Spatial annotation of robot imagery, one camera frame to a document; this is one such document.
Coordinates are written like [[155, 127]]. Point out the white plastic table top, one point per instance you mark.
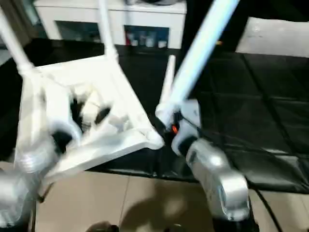
[[120, 96]]

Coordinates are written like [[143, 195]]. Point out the white plastic table leg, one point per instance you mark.
[[200, 48], [106, 29], [17, 41], [170, 77]]

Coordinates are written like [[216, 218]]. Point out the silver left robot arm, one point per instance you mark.
[[14, 188]]

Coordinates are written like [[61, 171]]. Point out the black quilted mat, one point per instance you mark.
[[241, 96]]

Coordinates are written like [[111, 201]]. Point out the small gold label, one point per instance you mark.
[[218, 43]]

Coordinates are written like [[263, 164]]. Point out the black cabinet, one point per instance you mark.
[[193, 24]]

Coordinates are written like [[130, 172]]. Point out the white sideboard with glass doors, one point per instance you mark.
[[149, 14]]

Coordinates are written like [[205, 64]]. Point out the grey brown curtain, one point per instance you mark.
[[19, 9]]

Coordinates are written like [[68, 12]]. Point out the round grey dish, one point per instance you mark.
[[154, 2]]

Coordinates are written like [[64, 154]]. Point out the pale panel with holes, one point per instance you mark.
[[277, 36]]

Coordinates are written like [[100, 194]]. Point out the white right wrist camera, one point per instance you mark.
[[190, 113]]

